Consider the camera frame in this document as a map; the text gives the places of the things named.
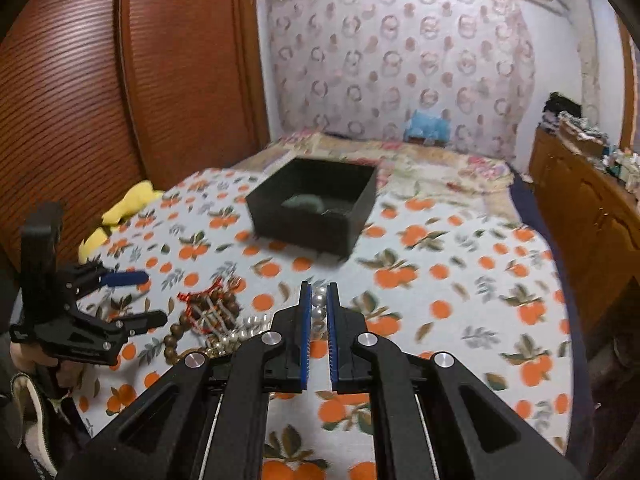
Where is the group of bottles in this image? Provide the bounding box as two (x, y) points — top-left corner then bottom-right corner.
(602, 145), (640, 191)

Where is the wooden window frame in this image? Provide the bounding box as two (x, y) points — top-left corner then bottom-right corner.
(617, 15), (640, 151)

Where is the orange fruit print cloth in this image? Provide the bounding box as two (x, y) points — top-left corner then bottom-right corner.
(65, 167), (573, 480)

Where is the brown louvred wardrobe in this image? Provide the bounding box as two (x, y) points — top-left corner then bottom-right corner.
(0, 0), (271, 271)

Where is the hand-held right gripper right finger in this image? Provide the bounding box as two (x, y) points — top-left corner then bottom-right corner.
(326, 282), (583, 480)

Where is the yellow plush toy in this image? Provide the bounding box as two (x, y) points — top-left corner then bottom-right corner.
(77, 180), (163, 263)

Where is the cream lace curtain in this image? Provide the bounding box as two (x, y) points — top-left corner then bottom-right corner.
(570, 0), (601, 106)

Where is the red string ornament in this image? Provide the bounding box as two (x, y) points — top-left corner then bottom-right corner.
(179, 280), (236, 336)

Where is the silver beaded hair ornament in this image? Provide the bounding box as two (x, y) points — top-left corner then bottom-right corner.
(191, 304), (236, 337)

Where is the floral blanket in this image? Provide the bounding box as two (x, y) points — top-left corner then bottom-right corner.
(235, 130), (516, 221)

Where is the blue plastic bag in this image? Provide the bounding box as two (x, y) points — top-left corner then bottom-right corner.
(404, 110), (451, 146)

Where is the pale green bangle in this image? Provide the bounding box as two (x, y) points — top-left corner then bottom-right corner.
(281, 194), (327, 215)

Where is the ring patterned wall curtain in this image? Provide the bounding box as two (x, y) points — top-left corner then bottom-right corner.
(255, 0), (538, 166)

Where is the brown wooden bead bracelet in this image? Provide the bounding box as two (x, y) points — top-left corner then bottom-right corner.
(165, 287), (243, 363)

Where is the pile of folded cloths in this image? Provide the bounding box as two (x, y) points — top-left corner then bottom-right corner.
(557, 110), (608, 156)

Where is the person's left hand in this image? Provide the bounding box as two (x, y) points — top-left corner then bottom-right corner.
(10, 344), (88, 401)

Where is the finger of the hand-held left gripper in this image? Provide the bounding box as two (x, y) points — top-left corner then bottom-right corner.
(107, 310), (169, 356)
(64, 264), (149, 300)

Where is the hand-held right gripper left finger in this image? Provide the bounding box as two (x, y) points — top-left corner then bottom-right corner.
(55, 282), (313, 480)

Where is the white pearl necklace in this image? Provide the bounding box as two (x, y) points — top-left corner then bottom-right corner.
(207, 292), (331, 358)

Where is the stack of dark clothes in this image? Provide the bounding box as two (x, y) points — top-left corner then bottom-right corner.
(542, 92), (583, 133)

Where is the wooden cabinet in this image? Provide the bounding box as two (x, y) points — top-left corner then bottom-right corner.
(527, 127), (640, 341)

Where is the navy bed sheet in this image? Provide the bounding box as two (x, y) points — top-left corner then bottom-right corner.
(505, 170), (601, 466)

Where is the black square box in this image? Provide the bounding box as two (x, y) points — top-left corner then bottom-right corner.
(245, 156), (379, 261)

